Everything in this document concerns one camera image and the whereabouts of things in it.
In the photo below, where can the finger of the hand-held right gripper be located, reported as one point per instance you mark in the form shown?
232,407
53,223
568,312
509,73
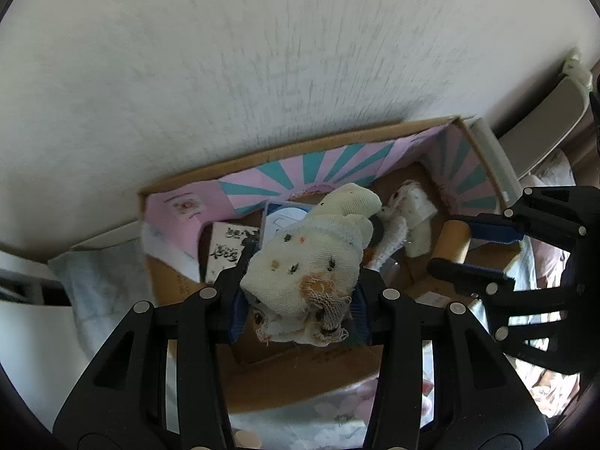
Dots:
464,276
497,234

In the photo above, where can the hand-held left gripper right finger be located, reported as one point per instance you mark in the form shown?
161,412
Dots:
361,311

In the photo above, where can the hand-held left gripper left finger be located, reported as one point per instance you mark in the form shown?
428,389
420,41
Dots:
236,311

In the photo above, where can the tan tape roll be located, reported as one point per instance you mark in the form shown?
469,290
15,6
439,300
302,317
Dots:
452,241

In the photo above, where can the black white printed card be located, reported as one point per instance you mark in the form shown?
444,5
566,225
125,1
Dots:
227,248

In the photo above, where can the white spotted sock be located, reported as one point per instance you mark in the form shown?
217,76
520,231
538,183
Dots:
300,253
412,206

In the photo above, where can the pink teal printed cardboard box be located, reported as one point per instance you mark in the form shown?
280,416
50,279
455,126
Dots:
300,377

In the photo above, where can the white blue packet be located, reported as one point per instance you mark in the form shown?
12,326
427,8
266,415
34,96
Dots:
283,218

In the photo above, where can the pink plush toy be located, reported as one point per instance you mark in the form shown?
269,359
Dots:
551,262

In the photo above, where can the grey chair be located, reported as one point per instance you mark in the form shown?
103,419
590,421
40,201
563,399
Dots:
548,122

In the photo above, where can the pale blue floral tablecloth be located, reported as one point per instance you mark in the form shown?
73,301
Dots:
304,424

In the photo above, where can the green white bottle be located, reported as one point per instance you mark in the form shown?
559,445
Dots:
575,68

